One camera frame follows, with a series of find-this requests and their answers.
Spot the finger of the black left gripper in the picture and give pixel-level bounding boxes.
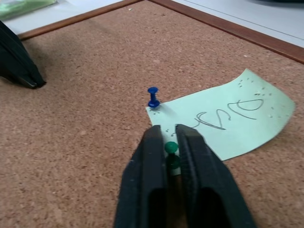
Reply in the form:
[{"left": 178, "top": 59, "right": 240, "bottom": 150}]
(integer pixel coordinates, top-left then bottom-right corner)
[{"left": 0, "top": 19, "right": 47, "bottom": 90}]

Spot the green sticky note with writing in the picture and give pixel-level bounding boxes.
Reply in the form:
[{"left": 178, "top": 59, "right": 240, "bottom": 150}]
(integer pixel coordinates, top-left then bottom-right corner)
[{"left": 145, "top": 68, "right": 296, "bottom": 176}]

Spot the wood-framed cork board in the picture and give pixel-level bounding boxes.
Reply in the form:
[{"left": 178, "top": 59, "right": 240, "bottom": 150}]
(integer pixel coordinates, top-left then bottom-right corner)
[{"left": 0, "top": 0, "right": 304, "bottom": 228}]

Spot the blue pushpin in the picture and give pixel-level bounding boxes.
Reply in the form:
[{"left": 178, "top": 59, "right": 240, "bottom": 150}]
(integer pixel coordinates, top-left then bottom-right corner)
[{"left": 147, "top": 86, "right": 161, "bottom": 109}]

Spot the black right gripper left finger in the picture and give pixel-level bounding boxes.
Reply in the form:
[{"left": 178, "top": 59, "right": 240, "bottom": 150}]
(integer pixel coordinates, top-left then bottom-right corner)
[{"left": 113, "top": 124, "right": 168, "bottom": 228}]

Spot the green object at corner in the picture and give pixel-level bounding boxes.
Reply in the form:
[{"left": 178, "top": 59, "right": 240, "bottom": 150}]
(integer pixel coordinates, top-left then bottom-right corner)
[{"left": 0, "top": 0, "right": 58, "bottom": 21}]

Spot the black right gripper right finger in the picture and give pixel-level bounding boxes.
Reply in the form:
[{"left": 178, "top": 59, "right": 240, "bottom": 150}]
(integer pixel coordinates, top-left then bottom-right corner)
[{"left": 174, "top": 123, "right": 258, "bottom": 228}]

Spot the green pushpin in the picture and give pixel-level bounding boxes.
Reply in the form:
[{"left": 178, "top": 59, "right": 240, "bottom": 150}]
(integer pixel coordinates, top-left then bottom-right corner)
[{"left": 164, "top": 141, "right": 181, "bottom": 171}]

